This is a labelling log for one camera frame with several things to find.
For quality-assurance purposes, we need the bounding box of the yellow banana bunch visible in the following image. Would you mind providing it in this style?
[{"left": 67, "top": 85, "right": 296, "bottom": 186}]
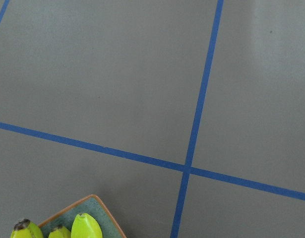
[{"left": 71, "top": 213, "right": 103, "bottom": 238}]

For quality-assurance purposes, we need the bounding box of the grey square plate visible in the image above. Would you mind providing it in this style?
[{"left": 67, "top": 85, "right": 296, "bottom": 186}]
[{"left": 39, "top": 194, "right": 126, "bottom": 238}]

